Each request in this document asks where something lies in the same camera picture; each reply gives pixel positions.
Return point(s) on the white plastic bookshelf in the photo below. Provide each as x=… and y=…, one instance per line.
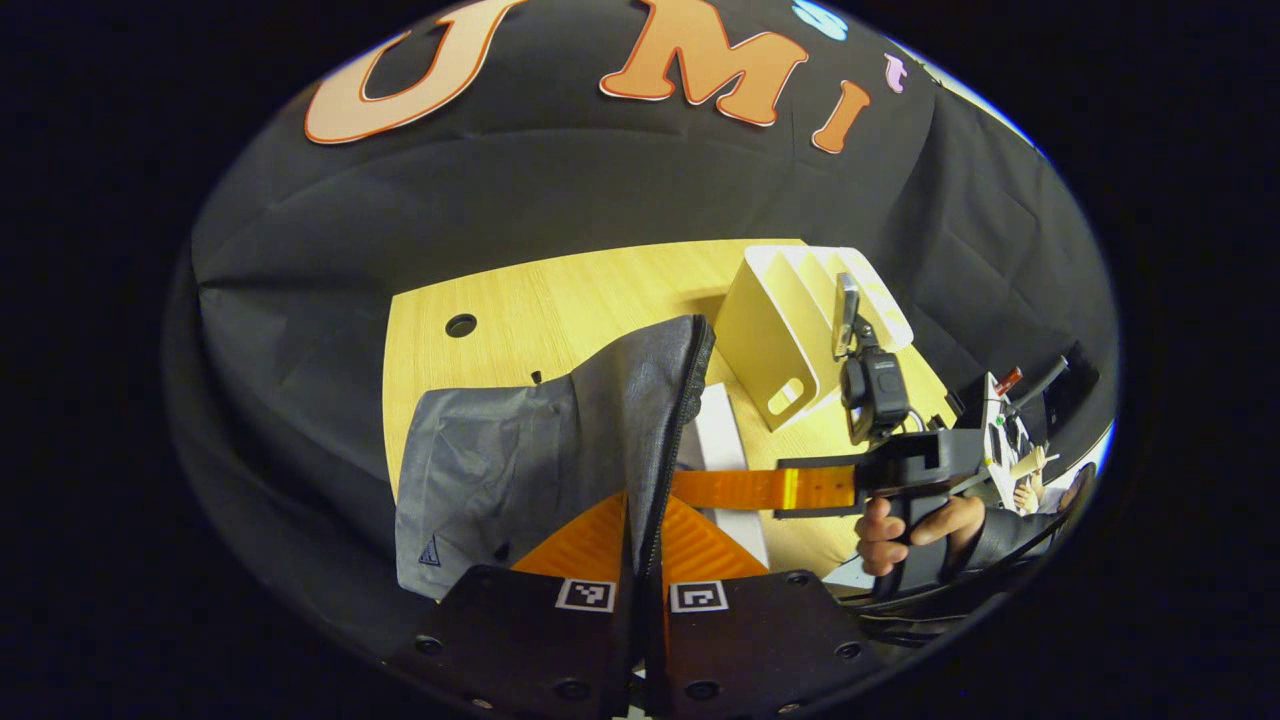
x=770, y=330

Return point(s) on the white electronic device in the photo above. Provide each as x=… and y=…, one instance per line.
x=998, y=430

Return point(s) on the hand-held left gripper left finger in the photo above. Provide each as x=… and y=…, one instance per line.
x=620, y=630

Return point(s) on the grey fabric schoolbag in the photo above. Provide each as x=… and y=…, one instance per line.
x=520, y=470

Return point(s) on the black backdrop cloth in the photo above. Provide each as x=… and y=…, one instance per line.
x=600, y=190

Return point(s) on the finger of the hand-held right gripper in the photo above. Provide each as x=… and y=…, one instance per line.
x=740, y=488

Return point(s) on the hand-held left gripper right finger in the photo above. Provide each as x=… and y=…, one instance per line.
x=660, y=640

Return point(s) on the black round desk grommet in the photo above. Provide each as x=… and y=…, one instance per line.
x=461, y=325

